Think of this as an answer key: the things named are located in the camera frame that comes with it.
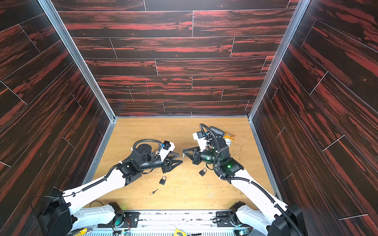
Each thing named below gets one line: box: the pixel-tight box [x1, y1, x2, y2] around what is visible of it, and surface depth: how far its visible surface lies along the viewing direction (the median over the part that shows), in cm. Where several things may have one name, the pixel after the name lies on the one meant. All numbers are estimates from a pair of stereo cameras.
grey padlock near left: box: [158, 176, 167, 186], surface depth 88 cm
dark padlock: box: [198, 168, 208, 177], surface depth 92 cm
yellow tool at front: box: [173, 228, 187, 236], surface depth 70 cm
